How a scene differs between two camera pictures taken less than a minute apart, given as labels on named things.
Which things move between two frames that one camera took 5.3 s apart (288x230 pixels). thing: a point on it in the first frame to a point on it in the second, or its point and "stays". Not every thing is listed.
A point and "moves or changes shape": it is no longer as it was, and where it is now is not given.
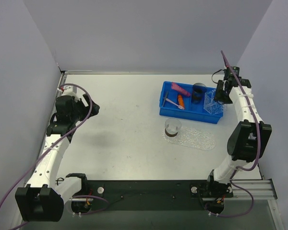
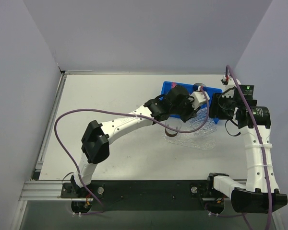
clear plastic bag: x=211 y=105 moves or changes shape
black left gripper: x=89 y=107 to x=189 y=112
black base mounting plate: x=147 y=195 stays
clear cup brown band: x=173 y=125 stays
